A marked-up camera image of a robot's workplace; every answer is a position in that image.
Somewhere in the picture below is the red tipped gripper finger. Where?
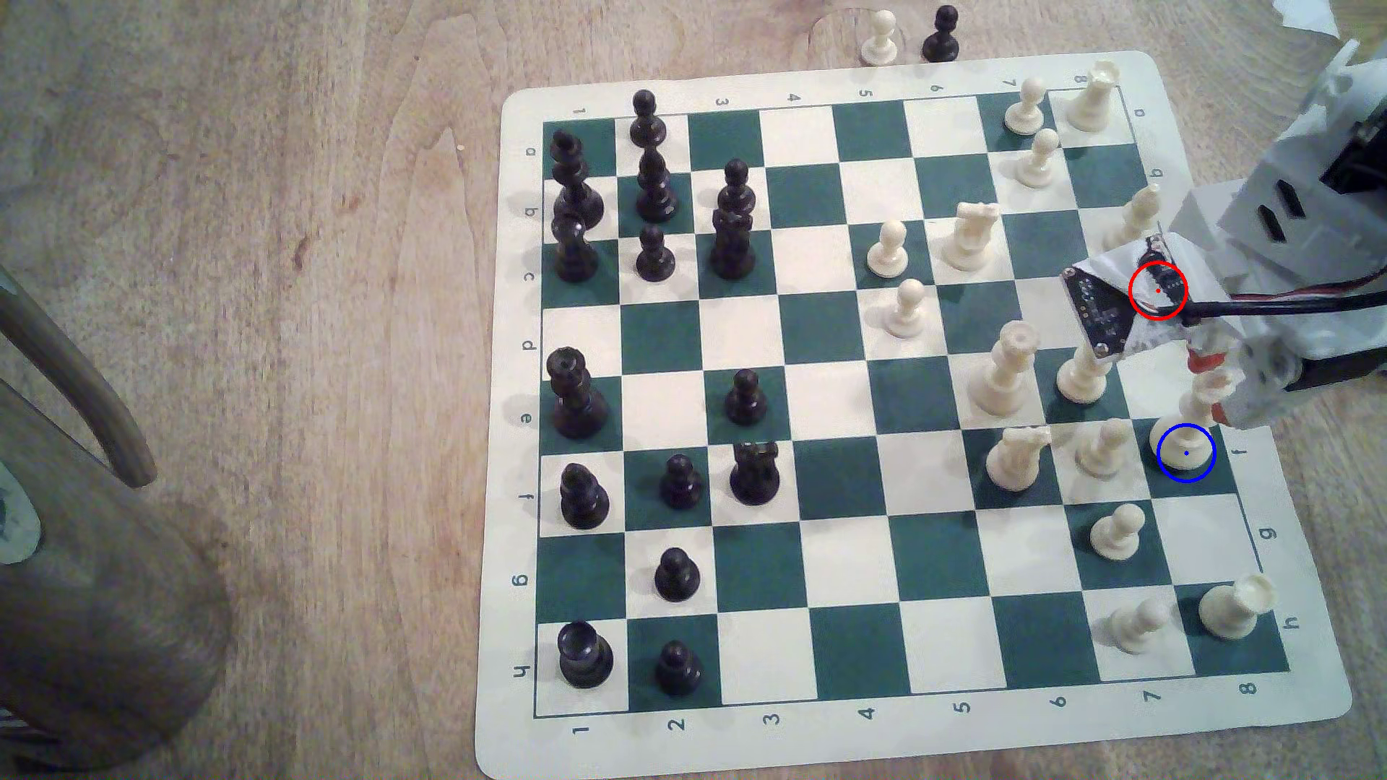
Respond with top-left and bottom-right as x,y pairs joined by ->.
1184,325 -> 1243,376
1211,366 -> 1302,430

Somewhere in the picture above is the white printed gripper body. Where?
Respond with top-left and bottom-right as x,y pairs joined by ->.
1230,312 -> 1387,396

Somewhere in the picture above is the white bishop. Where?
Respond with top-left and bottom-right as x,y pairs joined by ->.
1104,183 -> 1164,254
1149,366 -> 1235,474

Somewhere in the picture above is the green and white chess mat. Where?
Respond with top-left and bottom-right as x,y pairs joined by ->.
473,51 -> 1354,779

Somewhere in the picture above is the white king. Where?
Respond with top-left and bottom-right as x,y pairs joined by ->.
1056,340 -> 1115,407

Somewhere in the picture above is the white pawn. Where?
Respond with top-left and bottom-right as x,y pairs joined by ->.
1016,128 -> 1062,191
1075,418 -> 1131,479
1089,503 -> 1146,563
883,278 -> 929,340
867,220 -> 912,280
861,9 -> 903,67
1110,598 -> 1174,656
1003,77 -> 1048,138

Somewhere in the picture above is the white rook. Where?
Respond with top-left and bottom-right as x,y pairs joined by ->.
1066,61 -> 1122,134
1198,573 -> 1276,641

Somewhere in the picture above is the white queen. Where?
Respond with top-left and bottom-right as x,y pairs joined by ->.
967,321 -> 1042,417

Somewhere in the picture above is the white knight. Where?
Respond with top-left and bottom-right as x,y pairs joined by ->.
985,425 -> 1053,494
941,201 -> 1003,274

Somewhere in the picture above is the white paper scrap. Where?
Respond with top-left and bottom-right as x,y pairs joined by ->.
1273,0 -> 1345,40

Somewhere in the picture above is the black pawn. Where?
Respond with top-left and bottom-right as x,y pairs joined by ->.
635,223 -> 678,284
660,454 -> 706,511
653,547 -> 702,604
724,368 -> 769,427
654,640 -> 704,697
717,159 -> 758,218
629,90 -> 667,151
922,5 -> 962,63

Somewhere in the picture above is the black rook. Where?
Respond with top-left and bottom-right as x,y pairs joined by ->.
557,620 -> 615,690
709,208 -> 758,282

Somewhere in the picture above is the black bishop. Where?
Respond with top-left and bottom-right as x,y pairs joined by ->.
635,146 -> 680,225
559,462 -> 611,531

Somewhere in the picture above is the black king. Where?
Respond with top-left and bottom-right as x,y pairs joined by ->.
546,347 -> 610,440

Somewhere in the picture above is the dark wooden chair part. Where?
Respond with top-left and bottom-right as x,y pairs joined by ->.
0,379 -> 234,773

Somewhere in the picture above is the pale green pad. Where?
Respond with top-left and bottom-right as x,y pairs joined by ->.
0,460 -> 43,566

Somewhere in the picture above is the black camera cable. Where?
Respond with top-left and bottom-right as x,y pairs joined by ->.
1179,290 -> 1387,326

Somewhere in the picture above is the taped camera circuit board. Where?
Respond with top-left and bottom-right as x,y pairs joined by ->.
1060,230 -> 1204,361

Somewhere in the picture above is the curved wooden chair rail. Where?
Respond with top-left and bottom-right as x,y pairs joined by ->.
0,265 -> 160,490

